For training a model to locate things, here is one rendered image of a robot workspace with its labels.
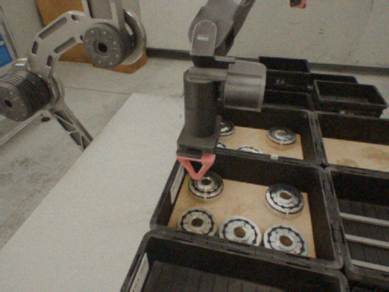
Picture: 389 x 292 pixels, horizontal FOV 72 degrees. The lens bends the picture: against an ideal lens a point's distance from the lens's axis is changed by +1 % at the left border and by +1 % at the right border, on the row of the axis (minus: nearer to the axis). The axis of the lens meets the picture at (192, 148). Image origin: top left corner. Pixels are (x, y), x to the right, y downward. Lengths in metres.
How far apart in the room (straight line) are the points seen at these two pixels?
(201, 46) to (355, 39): 3.60
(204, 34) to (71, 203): 0.77
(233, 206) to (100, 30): 0.67
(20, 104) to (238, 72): 1.01
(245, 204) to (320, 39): 3.27
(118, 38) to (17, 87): 0.51
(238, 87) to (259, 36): 3.40
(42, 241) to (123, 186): 0.30
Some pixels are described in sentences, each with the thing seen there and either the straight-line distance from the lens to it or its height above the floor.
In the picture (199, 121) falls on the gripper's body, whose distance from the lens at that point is 0.44.
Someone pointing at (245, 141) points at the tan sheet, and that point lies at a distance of 1.00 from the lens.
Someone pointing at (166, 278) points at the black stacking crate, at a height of 0.83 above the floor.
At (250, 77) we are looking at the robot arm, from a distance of 0.42.
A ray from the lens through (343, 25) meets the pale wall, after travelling 3.89.
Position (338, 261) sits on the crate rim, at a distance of 0.63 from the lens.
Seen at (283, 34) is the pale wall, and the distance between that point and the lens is 3.81.
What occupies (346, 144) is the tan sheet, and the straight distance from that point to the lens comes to 1.11.
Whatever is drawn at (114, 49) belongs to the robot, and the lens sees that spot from 0.95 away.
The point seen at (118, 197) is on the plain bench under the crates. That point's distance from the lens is 0.99.
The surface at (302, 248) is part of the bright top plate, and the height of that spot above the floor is 0.86.
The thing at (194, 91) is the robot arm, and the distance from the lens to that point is 0.42.
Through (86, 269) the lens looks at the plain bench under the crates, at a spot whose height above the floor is 0.70.
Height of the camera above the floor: 1.43
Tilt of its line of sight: 39 degrees down
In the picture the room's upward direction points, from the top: straight up
